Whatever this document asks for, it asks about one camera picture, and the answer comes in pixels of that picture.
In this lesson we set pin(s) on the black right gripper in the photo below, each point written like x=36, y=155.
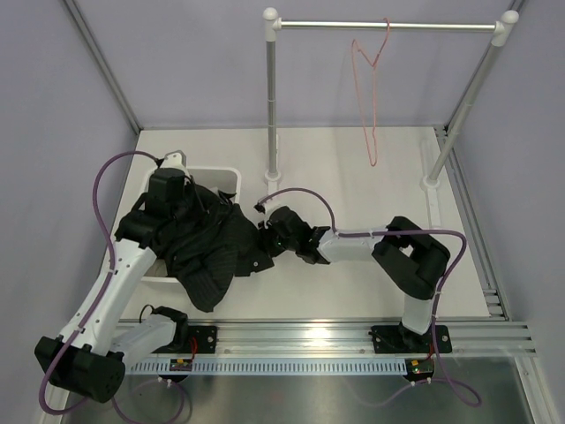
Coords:
x=266, y=239

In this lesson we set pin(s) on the black pinstriped shirt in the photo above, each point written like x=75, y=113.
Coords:
x=213, y=245

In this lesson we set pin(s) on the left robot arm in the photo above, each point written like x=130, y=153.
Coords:
x=86, y=358

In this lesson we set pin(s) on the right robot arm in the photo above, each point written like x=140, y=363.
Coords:
x=412, y=259

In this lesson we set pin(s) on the white plastic basket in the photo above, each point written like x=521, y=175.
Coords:
x=214, y=178

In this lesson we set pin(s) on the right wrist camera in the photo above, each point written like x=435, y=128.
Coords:
x=262, y=207

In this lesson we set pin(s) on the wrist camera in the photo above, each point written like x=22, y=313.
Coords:
x=176, y=160
x=262, y=207

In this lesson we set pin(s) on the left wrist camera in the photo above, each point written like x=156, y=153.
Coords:
x=176, y=160

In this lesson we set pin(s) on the white slotted cable duct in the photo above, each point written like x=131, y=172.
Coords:
x=270, y=366

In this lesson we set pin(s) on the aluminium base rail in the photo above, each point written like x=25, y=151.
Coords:
x=349, y=338

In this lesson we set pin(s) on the aluminium frame post right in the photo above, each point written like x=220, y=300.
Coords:
x=500, y=36

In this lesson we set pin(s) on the aluminium frame post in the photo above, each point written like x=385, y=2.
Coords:
x=86, y=33
x=500, y=36

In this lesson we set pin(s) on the aluminium frame post left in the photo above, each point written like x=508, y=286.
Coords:
x=86, y=33

